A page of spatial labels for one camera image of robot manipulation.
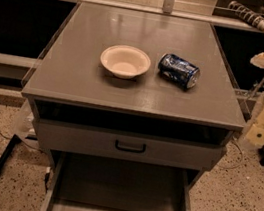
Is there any blue pepsi can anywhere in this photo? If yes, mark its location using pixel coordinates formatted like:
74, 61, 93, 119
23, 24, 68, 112
157, 53, 201, 90

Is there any grey top drawer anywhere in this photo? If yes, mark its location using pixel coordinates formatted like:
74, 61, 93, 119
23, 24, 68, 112
33, 118, 227, 171

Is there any grey drawer cabinet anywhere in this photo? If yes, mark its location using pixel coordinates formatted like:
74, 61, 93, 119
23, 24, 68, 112
9, 0, 263, 197

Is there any open grey middle drawer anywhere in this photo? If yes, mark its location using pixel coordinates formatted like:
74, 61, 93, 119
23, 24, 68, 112
40, 152, 191, 211

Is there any white striped cable hose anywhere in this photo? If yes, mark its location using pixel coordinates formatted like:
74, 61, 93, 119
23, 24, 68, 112
224, 0, 264, 37

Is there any black drawer handle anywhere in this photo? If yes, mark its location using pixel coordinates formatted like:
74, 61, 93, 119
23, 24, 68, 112
115, 139, 146, 154

